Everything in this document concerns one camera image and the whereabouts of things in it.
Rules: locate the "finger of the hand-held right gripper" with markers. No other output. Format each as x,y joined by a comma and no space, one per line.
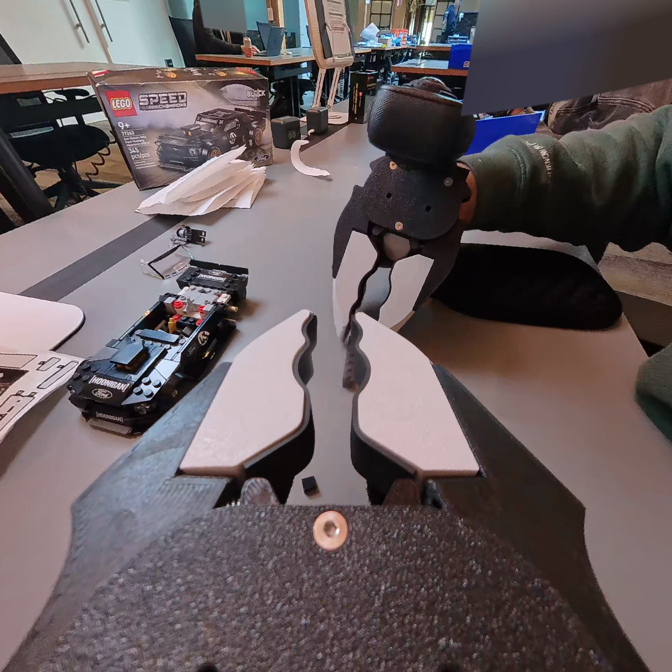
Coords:
412,289
352,273

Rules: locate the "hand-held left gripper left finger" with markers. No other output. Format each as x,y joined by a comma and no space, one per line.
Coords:
247,415

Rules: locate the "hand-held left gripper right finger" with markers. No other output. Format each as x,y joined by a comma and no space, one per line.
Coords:
415,415

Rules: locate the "black long lego plate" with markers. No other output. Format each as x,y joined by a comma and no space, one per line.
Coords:
352,362

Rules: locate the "cluster of small black tiles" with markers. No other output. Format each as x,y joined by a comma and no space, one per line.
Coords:
310,485

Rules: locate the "black lego car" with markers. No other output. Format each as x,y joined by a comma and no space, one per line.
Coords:
158,352

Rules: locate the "sticker sheet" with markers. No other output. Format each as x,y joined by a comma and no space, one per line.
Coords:
32,383

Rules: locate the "small black lego part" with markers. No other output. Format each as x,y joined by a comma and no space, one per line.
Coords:
190,235

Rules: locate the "clear lego windshield piece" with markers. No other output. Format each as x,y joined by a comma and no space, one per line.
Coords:
168,263

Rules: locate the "lego set box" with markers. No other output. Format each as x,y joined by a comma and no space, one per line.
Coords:
179,121

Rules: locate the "blue plastic bin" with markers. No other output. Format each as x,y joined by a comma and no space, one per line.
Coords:
504,131

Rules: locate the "small dark box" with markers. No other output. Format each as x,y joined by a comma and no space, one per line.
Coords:
362,95

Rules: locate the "black object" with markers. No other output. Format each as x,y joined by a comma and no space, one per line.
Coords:
286,131

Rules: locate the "white booklet stand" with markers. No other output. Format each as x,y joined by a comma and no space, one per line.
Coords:
37,320
331,42

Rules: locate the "wooden top desk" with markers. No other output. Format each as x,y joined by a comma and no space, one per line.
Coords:
63,76
257,61

